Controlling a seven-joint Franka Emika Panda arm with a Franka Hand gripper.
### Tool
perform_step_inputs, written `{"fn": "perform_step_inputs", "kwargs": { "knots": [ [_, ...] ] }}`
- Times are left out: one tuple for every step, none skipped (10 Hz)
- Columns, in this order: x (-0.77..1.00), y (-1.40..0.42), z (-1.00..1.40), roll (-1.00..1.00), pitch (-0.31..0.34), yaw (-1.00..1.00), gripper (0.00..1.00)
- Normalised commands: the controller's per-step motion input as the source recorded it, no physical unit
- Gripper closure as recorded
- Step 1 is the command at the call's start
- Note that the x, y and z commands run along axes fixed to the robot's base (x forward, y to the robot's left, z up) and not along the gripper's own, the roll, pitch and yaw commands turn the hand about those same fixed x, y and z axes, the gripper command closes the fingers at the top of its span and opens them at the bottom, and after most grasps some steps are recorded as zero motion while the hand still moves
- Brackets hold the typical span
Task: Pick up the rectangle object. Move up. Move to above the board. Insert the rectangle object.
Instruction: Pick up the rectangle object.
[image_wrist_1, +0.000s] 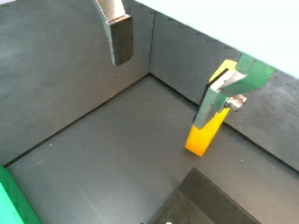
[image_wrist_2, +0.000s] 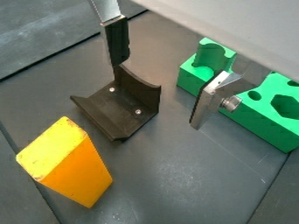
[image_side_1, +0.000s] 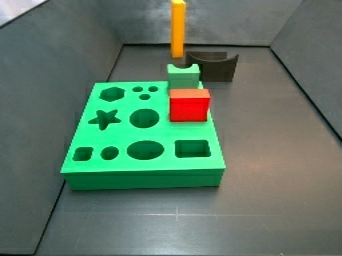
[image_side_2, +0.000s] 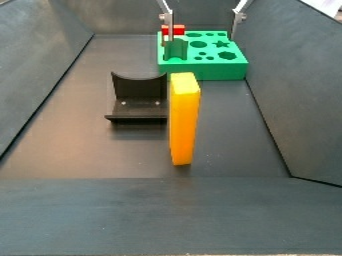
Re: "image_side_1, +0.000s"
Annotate yellow rectangular block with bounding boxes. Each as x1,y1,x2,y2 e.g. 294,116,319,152
171,0,185,58

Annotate green shape sorting board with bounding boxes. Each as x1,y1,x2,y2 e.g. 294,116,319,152
60,80,227,191

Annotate red cube block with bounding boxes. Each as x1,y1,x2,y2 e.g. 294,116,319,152
169,89,211,122

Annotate green notched block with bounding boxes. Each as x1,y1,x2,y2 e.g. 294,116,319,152
167,64,200,89

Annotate black curved holder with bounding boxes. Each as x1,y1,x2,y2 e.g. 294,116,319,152
185,51,239,82

